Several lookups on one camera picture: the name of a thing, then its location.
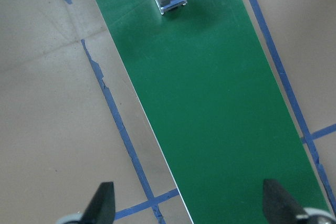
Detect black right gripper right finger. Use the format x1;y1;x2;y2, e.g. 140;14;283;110
262;179;309;223

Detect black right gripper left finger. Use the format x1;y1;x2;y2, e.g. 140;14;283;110
80;182;116;224

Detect green conveyor belt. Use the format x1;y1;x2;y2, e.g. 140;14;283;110
96;0;328;223

